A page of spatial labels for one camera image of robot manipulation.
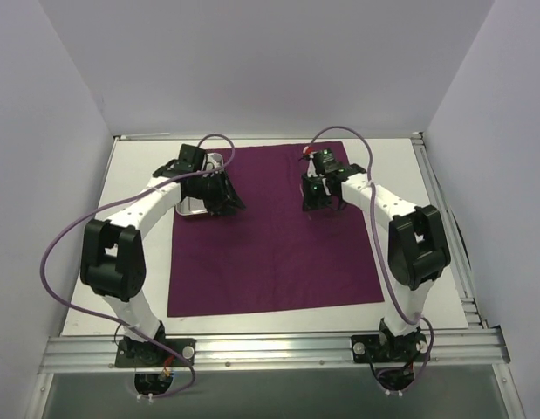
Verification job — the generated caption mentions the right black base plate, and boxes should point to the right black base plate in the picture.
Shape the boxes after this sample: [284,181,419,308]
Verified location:
[350,333,427,364]

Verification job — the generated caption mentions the aluminium front rail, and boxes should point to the aluminium front rail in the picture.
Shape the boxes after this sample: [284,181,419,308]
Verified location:
[39,328,510,374]

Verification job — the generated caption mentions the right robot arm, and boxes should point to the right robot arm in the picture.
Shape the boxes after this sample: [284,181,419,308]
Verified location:
[301,147,451,361]

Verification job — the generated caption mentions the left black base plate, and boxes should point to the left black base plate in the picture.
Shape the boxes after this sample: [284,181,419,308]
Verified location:
[114,337,196,368]

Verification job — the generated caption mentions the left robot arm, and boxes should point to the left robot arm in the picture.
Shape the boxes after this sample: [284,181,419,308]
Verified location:
[80,144,246,366]

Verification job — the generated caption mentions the aluminium right rail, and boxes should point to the aluminium right rail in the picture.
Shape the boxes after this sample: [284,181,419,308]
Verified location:
[411,132,488,329]

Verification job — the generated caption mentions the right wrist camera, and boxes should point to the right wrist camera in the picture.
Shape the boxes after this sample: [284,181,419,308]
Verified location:
[301,146,343,177]

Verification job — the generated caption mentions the aluminium rail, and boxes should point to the aluminium rail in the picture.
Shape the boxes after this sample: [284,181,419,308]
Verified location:
[39,328,510,374]
[411,132,488,329]

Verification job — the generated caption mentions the steel instrument tray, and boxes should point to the steel instrument tray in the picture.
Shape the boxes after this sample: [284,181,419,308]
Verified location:
[175,152,224,216]

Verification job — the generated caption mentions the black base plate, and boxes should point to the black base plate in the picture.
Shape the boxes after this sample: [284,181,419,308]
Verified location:
[114,337,196,368]
[350,333,427,364]

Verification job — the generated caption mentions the purple cloth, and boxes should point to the purple cloth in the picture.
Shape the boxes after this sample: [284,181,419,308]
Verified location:
[167,144,383,317]

